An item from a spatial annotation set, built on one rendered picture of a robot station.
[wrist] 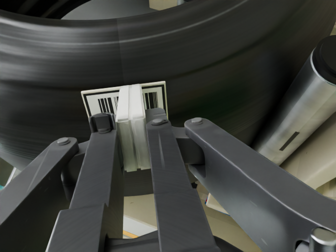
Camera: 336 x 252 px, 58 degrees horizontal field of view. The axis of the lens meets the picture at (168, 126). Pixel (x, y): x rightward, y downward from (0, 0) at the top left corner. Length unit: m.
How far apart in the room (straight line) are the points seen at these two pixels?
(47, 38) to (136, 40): 0.07
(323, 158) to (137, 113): 0.23
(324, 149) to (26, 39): 0.29
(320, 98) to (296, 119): 0.04
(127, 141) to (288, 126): 0.20
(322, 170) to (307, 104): 0.08
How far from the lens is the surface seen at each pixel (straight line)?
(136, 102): 0.17
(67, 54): 0.25
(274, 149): 0.37
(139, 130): 0.15
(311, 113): 0.29
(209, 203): 0.54
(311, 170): 0.36
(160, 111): 0.18
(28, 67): 0.25
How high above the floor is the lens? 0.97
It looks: 9 degrees up
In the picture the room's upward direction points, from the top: 71 degrees counter-clockwise
